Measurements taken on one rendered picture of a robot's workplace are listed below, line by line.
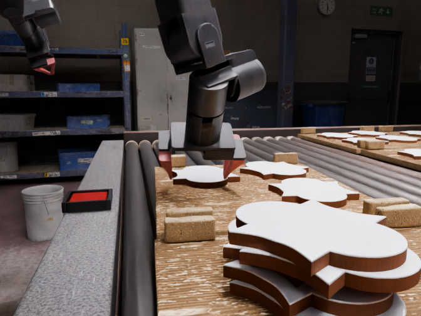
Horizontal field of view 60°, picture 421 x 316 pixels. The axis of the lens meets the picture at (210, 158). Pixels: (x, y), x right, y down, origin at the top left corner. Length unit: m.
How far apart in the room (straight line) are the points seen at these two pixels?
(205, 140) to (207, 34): 0.16
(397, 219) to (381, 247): 0.23
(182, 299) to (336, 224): 0.14
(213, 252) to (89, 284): 0.13
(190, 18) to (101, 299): 0.35
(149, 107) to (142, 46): 0.77
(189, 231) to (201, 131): 0.19
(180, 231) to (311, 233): 0.17
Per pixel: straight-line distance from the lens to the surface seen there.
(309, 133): 1.55
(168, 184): 0.69
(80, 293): 0.40
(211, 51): 0.52
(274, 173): 0.74
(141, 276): 0.40
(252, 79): 0.57
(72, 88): 4.77
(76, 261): 0.46
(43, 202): 2.97
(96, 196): 0.66
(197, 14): 0.52
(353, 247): 0.29
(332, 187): 0.65
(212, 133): 0.57
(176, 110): 4.98
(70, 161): 4.86
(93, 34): 5.47
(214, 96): 0.52
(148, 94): 4.91
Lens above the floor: 1.11
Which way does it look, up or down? 10 degrees down
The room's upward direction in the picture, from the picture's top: straight up
